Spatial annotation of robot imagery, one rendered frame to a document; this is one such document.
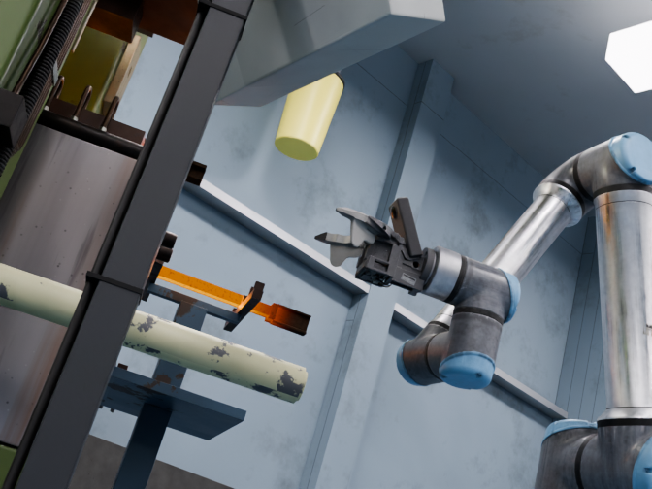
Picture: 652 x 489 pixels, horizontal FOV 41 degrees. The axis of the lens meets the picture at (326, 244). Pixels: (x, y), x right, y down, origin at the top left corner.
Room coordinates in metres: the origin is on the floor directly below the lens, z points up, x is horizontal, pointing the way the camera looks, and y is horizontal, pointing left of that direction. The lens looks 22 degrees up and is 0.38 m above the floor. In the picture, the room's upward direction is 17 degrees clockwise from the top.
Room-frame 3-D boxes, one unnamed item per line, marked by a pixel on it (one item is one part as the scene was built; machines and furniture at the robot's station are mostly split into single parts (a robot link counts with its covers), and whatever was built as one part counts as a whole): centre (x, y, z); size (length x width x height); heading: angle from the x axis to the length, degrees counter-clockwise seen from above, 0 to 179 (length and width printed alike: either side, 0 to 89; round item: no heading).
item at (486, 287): (1.46, -0.29, 0.98); 0.12 x 0.09 x 0.10; 99
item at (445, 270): (1.45, -0.20, 0.98); 0.10 x 0.05 x 0.09; 9
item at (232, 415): (1.85, 0.24, 0.68); 0.40 x 0.30 x 0.02; 11
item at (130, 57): (1.63, 0.51, 1.27); 0.09 x 0.02 x 0.17; 9
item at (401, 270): (1.44, -0.12, 0.97); 0.12 x 0.08 x 0.09; 99
